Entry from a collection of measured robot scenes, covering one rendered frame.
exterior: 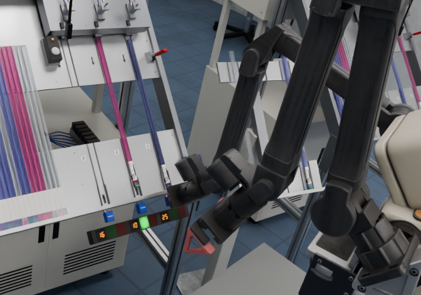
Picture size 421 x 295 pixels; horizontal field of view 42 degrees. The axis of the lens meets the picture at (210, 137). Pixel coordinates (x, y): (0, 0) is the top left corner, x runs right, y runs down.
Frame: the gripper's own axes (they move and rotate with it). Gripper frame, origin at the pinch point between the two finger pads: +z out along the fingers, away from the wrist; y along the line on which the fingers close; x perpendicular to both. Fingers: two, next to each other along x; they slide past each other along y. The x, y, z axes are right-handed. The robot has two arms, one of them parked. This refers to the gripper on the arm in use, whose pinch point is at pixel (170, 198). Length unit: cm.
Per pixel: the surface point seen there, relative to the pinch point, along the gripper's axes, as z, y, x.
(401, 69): 86, -270, -53
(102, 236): 2.1, 24.1, 5.9
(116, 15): -5, 5, -60
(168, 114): 2.1, -8.7, -27.2
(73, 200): 1.2, 30.4, -6.1
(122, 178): 1.2, 13.8, -9.4
